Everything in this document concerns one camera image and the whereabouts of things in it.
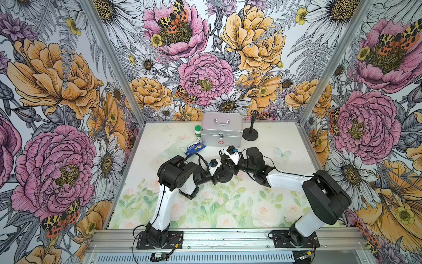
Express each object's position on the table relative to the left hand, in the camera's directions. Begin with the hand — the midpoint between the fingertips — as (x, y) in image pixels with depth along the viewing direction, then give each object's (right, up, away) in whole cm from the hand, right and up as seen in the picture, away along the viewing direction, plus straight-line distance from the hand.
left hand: (225, 171), depth 95 cm
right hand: (-2, +6, -8) cm, 10 cm away
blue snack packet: (-19, +12, +9) cm, 24 cm away
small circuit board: (-30, -32, -24) cm, 50 cm away
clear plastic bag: (-31, +12, +13) cm, 35 cm away
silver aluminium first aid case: (-3, +24, +7) cm, 25 cm away
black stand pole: (-2, +10, -13) cm, 16 cm away
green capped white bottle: (-17, +23, +8) cm, 29 cm away
